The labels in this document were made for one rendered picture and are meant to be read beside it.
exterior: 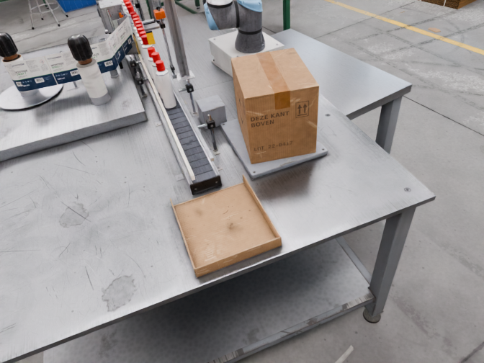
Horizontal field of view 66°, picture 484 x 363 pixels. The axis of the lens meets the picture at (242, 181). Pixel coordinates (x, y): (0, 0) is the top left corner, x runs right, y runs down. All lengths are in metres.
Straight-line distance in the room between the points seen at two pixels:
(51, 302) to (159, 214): 0.39
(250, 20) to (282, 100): 0.72
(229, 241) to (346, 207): 0.38
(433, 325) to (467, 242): 0.56
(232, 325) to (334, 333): 0.50
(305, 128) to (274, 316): 0.81
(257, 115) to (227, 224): 0.36
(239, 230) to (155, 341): 0.74
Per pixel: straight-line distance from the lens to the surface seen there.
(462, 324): 2.07
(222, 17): 1.84
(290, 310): 1.69
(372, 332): 1.94
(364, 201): 1.25
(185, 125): 1.54
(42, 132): 1.80
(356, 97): 1.75
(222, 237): 1.15
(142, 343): 1.73
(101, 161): 1.57
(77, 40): 1.75
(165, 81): 1.61
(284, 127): 1.27
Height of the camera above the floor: 1.72
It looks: 43 degrees down
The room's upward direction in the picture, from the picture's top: 7 degrees counter-clockwise
